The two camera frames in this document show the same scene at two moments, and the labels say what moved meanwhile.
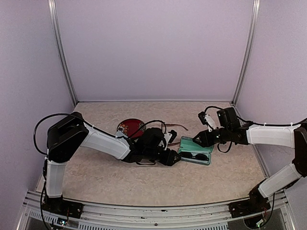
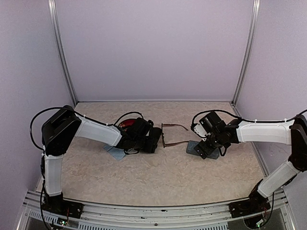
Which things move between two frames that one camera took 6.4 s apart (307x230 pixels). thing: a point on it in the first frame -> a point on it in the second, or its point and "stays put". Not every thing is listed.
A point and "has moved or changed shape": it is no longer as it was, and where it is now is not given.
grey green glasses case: (192, 152) has moved or changed shape
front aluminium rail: (215, 216) stays put
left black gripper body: (165, 160) -> (139, 145)
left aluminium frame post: (58, 35) stays put
